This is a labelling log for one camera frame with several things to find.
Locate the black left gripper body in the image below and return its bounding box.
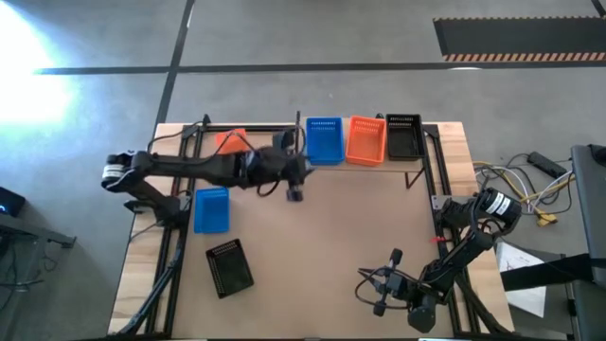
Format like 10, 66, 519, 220
250, 130, 307, 203

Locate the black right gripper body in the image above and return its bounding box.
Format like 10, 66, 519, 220
372, 249, 409, 317

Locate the blue plastic basket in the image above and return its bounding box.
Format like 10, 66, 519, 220
305, 116, 347, 167
192, 186, 231, 235

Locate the orange plastic basket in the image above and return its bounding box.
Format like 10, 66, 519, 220
215, 127, 252, 156
345, 115, 387, 168

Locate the black plastic basket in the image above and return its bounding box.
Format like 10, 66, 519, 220
385, 113, 426, 161
205, 238, 256, 300

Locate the wooden shelf with black legs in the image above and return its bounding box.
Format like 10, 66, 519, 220
294, 111, 427, 189

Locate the white paper sheet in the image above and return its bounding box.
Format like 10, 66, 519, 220
495, 242, 548, 319

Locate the black flat bar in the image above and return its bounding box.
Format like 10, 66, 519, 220
500, 254, 606, 292

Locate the black power strip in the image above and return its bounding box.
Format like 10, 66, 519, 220
526, 151, 568, 179

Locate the dark grey desk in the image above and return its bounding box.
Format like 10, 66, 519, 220
569, 144, 606, 341

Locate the black mat with striped edge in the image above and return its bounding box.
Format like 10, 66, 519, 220
434, 16, 606, 63

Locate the dark metal stand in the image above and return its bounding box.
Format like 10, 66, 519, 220
0, 212, 78, 341

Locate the black device with blue light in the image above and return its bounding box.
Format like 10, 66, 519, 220
0, 185, 27, 218

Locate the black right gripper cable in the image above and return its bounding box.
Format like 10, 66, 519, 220
354, 278, 385, 309

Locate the black aluminium rig frame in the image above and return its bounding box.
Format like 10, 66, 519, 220
111, 113, 515, 341

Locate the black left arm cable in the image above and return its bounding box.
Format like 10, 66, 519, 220
147, 123, 205, 155

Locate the yellow cable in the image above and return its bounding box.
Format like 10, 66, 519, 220
472, 162, 577, 214

